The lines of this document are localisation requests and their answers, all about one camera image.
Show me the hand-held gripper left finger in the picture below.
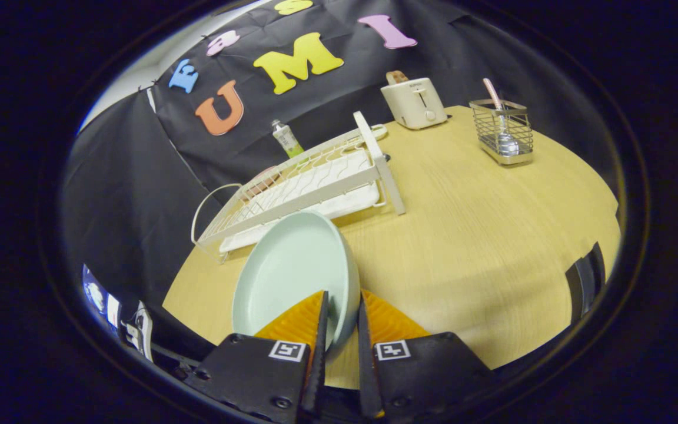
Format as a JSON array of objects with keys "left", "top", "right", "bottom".
[{"left": 183, "top": 290, "right": 329, "bottom": 424}]

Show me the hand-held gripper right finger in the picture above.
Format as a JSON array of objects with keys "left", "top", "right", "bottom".
[{"left": 357, "top": 289, "right": 496, "bottom": 420}]

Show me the light green plate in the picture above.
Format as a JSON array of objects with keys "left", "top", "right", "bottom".
[{"left": 232, "top": 211, "right": 361, "bottom": 360}]

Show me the white wire dish rack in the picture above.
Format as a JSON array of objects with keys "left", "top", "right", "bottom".
[{"left": 191, "top": 111, "right": 406, "bottom": 264}]

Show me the metal wire basket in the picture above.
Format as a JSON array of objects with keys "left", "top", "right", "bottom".
[{"left": 469, "top": 98, "right": 534, "bottom": 165}]

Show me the spoon with checked handle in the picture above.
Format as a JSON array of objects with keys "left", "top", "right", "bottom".
[{"left": 483, "top": 78, "right": 520, "bottom": 157}]

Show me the white and black equipment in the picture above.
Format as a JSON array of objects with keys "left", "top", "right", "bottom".
[{"left": 83, "top": 265, "right": 154, "bottom": 363}]

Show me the black chair back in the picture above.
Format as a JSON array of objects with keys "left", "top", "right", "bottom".
[{"left": 565, "top": 241, "right": 606, "bottom": 323}]

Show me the clear bottle with green liquid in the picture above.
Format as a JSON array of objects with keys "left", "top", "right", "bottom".
[{"left": 271, "top": 120, "right": 304, "bottom": 158}]

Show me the black backdrop cloth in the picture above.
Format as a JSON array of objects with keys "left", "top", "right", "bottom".
[{"left": 59, "top": 0, "right": 622, "bottom": 313}]

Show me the white toaster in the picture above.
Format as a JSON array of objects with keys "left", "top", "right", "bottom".
[{"left": 380, "top": 77, "right": 448, "bottom": 130}]

